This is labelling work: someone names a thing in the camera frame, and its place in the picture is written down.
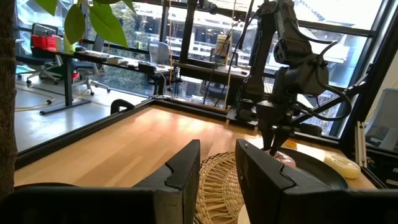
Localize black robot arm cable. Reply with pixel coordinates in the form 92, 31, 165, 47
292, 39, 354, 122

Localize black plate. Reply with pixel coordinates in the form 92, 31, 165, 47
273, 146, 349, 190

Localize round woven straw placemat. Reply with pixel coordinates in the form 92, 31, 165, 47
193, 151, 249, 224

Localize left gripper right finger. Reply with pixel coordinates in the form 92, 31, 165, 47
235, 139, 346, 224

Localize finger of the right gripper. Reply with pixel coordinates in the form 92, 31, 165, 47
261, 129, 275, 151
269, 131, 292, 157

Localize dark wooden desk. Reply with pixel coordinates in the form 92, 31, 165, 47
172, 60, 252, 108

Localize black office chair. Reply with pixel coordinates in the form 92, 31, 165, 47
17, 23, 63, 86

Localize office chair with white base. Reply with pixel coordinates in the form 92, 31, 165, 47
71, 34, 111, 96

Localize green container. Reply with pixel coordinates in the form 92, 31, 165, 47
63, 32, 77, 54

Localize black plant pot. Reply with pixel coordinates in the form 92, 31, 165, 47
14, 182, 81, 191

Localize silver aluminium profile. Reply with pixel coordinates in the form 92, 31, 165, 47
356, 121, 368, 160

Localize green leafy plant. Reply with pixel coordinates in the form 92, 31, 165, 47
0, 0, 137, 200

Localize pale yellow iced donut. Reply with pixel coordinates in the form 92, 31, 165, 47
323, 154, 362, 180

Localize pink iced donut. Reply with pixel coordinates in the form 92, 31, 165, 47
264, 151, 297, 170

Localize long black desk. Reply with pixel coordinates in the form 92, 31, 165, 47
15, 46, 175, 116

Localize white plate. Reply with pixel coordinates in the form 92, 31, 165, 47
237, 203, 251, 224

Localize white paper roll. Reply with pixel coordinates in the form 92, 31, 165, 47
215, 34, 231, 57

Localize black table clamp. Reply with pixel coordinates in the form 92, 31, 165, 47
110, 98, 136, 115

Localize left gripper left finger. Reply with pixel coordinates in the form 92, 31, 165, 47
132, 139, 201, 224

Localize red box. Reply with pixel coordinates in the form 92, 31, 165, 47
30, 34, 62, 52

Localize black aluminium table frame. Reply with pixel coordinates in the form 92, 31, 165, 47
14, 12, 398, 190

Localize grey mesh office chair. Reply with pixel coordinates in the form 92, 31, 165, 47
146, 40, 171, 96

